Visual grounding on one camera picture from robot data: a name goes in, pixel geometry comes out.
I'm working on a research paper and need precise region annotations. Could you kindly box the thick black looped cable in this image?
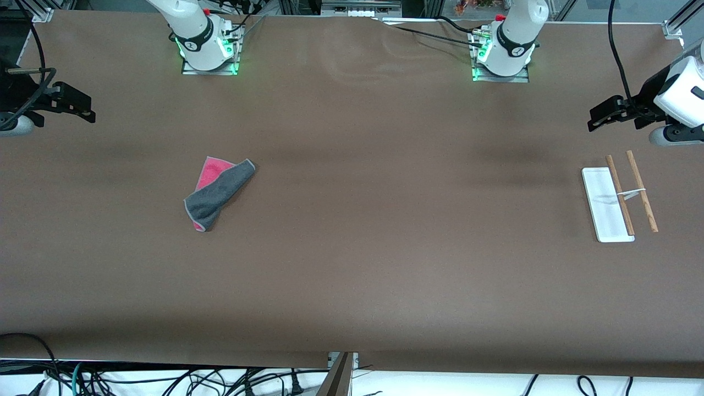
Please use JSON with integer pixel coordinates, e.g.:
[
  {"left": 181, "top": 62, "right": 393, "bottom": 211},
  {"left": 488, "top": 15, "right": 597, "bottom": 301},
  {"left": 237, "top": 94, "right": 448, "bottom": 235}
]
[{"left": 0, "top": 333, "right": 62, "bottom": 396}]

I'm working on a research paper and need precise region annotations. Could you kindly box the silver metal bracket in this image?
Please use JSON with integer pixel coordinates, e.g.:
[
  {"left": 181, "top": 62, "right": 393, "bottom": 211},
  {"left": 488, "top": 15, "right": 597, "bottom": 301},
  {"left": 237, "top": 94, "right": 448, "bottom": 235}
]
[{"left": 328, "top": 352, "right": 359, "bottom": 370}]

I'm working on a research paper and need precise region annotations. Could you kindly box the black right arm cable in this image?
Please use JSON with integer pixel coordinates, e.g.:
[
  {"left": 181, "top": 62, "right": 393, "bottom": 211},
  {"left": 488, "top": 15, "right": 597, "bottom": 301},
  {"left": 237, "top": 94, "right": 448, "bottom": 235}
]
[{"left": 0, "top": 0, "right": 58, "bottom": 133}]

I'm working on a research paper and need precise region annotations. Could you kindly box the dark metal post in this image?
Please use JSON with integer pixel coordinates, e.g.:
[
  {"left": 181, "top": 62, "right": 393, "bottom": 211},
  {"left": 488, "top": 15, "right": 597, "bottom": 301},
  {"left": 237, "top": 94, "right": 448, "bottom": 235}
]
[{"left": 316, "top": 352, "right": 354, "bottom": 396}]

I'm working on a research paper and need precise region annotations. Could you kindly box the grey metal box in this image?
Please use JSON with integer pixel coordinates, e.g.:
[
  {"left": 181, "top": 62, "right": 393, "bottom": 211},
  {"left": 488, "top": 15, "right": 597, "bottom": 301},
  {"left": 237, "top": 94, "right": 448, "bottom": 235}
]
[{"left": 322, "top": 0, "right": 402, "bottom": 17}]

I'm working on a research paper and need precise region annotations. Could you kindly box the brown table cover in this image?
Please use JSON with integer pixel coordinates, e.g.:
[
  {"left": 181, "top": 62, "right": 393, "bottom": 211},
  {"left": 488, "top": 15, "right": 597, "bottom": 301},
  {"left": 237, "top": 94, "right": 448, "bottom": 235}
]
[{"left": 0, "top": 10, "right": 704, "bottom": 379}]

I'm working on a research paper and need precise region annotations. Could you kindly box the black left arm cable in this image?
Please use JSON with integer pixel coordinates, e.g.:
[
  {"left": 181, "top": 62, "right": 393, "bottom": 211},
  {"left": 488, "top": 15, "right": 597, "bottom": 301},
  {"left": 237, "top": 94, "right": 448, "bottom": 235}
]
[{"left": 608, "top": 0, "right": 641, "bottom": 108}]

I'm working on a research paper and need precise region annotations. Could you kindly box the long black table cable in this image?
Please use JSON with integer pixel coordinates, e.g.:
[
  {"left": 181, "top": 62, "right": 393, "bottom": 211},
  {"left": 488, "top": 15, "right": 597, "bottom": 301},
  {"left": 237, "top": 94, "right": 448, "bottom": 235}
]
[{"left": 377, "top": 20, "right": 485, "bottom": 47}]

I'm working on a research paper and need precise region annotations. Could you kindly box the short black table cable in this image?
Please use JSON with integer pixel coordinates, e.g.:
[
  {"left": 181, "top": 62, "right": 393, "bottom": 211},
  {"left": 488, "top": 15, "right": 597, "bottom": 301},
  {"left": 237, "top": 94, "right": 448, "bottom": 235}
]
[{"left": 437, "top": 15, "right": 482, "bottom": 35}]

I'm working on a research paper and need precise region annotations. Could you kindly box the grey and pink towel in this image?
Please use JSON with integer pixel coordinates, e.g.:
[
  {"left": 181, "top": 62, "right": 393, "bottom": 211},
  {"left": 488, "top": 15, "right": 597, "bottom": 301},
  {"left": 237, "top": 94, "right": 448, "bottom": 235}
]
[{"left": 184, "top": 156, "right": 256, "bottom": 232}]

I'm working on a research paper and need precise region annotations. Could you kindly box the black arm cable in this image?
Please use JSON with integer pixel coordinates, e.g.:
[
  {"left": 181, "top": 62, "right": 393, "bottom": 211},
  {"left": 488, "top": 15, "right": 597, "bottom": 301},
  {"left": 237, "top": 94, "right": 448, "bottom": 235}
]
[
  {"left": 608, "top": 0, "right": 641, "bottom": 108},
  {"left": 0, "top": 0, "right": 58, "bottom": 133}
]

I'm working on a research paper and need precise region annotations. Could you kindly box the white rack with wooden rods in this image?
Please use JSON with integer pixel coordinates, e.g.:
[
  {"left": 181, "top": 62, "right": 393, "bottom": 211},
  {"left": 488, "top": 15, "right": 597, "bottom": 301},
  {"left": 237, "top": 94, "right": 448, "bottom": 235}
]
[{"left": 581, "top": 150, "right": 659, "bottom": 243}]

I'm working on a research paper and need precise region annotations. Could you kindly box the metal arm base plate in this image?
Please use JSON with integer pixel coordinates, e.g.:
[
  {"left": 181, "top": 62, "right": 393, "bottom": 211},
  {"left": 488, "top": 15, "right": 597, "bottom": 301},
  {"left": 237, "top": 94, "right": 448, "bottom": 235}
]
[
  {"left": 470, "top": 27, "right": 530, "bottom": 83},
  {"left": 181, "top": 25, "right": 240, "bottom": 76}
]

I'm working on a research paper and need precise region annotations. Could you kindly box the aluminium frame profile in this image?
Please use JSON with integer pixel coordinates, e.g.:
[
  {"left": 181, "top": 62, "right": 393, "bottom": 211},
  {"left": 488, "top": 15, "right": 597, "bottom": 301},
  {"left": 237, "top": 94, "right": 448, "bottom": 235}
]
[
  {"left": 22, "top": 0, "right": 56, "bottom": 23},
  {"left": 663, "top": 0, "right": 704, "bottom": 39}
]

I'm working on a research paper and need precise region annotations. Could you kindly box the orange object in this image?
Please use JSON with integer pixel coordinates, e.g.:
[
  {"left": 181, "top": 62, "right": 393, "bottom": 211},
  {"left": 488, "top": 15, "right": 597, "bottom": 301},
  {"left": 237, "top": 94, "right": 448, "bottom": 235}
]
[{"left": 454, "top": 0, "right": 496, "bottom": 14}]

